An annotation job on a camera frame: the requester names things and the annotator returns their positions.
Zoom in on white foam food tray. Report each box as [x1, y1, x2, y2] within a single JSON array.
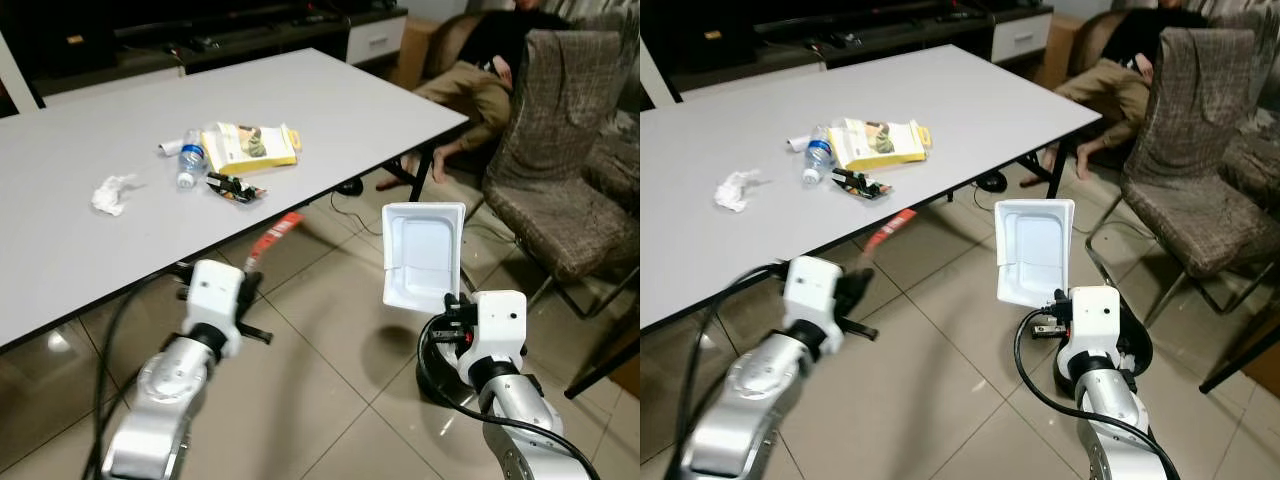
[[382, 202, 467, 313], [994, 199, 1076, 309]]

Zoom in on red packet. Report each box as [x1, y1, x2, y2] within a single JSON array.
[[245, 211, 304, 269], [865, 208, 918, 251]]

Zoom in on black snack wrapper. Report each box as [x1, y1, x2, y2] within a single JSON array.
[[832, 168, 894, 203], [206, 172, 269, 207]]

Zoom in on clear plastic water bottle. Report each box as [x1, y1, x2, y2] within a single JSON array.
[[176, 128, 208, 189], [802, 125, 835, 186]]

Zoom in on yellow cardboard package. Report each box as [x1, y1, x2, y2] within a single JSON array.
[[202, 122, 303, 173], [828, 118, 933, 171]]

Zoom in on black white-table leg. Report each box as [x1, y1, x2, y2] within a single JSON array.
[[1045, 140, 1076, 199], [405, 145, 441, 201]]

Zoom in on crumpled white tissue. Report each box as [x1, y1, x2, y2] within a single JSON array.
[[714, 170, 763, 213], [92, 174, 139, 217]]

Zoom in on brown woven fabric chair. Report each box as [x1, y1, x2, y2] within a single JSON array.
[[483, 28, 641, 321], [585, 10, 641, 211], [1222, 5, 1280, 211], [1118, 25, 1280, 316]]

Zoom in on brown wooden board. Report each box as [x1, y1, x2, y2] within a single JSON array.
[[1245, 350, 1280, 401]]

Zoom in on person in khaki trousers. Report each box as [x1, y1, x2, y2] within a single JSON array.
[[378, 0, 576, 191], [1018, 0, 1216, 186]]

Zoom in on plain brown box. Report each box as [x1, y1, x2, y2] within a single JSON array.
[[1038, 12, 1083, 89], [398, 18, 438, 91]]

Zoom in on black and white TV cabinet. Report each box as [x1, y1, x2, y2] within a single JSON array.
[[0, 0, 409, 106], [640, 0, 1054, 101]]

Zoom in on black box with orange label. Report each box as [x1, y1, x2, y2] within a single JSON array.
[[675, 15, 759, 73], [35, 20, 119, 79]]

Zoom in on brown leather armchair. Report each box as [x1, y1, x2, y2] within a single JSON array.
[[1065, 8, 1141, 76], [425, 10, 501, 81]]

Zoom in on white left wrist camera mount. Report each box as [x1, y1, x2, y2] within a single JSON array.
[[185, 259, 249, 336], [783, 256, 846, 331]]

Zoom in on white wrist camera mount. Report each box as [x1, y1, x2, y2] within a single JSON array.
[[185, 259, 249, 336], [470, 290, 528, 363], [783, 256, 846, 331], [1068, 286, 1123, 363]]

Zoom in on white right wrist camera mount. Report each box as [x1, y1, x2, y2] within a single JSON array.
[[1068, 286, 1123, 363], [470, 290, 528, 363]]

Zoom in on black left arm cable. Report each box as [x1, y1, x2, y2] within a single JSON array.
[[665, 262, 791, 480], [88, 268, 193, 480]]

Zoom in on black metal frame leg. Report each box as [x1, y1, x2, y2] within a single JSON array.
[[1198, 330, 1280, 394], [565, 340, 641, 401]]

